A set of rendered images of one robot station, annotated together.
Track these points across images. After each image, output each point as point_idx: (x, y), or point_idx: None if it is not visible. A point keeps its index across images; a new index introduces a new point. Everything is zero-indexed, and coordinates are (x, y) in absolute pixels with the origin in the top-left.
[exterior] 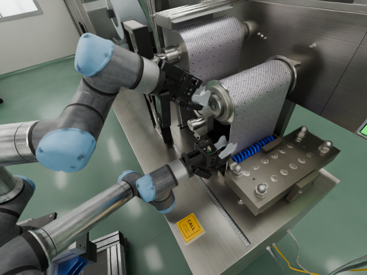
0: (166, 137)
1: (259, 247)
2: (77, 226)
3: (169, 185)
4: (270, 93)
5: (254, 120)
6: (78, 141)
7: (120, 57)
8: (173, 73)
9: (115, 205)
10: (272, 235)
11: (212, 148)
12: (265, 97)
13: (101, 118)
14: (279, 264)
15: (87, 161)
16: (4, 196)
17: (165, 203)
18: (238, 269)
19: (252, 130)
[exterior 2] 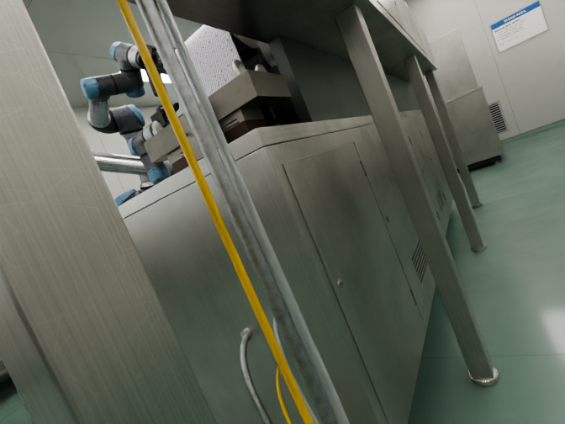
0: None
1: (161, 226)
2: (105, 156)
3: (139, 136)
4: (203, 37)
5: (204, 74)
6: (87, 79)
7: (120, 46)
8: (148, 50)
9: (133, 162)
10: (170, 210)
11: None
12: (199, 44)
13: (113, 80)
14: (247, 384)
15: (87, 89)
16: (144, 183)
17: (143, 161)
18: (192, 327)
19: (211, 89)
